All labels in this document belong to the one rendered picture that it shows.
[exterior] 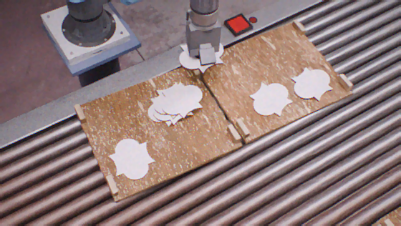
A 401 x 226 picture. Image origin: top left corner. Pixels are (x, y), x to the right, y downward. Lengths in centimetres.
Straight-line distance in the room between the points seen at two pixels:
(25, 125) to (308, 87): 90
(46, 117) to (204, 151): 51
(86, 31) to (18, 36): 141
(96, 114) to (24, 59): 149
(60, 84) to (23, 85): 20
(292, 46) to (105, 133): 70
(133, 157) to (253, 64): 52
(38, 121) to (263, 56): 76
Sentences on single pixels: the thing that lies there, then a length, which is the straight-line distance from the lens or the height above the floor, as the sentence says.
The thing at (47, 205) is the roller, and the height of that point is 92.
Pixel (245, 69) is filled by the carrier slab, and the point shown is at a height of 94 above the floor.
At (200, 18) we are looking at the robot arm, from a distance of 127.
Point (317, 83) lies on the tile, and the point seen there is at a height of 94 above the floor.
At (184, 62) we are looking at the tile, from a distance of 141.
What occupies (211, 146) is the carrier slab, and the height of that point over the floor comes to 94.
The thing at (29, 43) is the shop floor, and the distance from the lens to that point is 307.
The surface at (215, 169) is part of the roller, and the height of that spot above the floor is 92.
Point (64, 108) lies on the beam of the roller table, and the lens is 162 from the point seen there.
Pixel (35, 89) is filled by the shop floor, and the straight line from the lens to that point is 286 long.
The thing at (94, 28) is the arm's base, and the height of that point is 96.
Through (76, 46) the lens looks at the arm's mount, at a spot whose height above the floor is 91.
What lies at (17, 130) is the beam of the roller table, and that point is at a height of 92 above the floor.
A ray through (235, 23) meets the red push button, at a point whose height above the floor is 93.
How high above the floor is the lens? 223
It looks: 57 degrees down
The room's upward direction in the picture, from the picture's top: 4 degrees clockwise
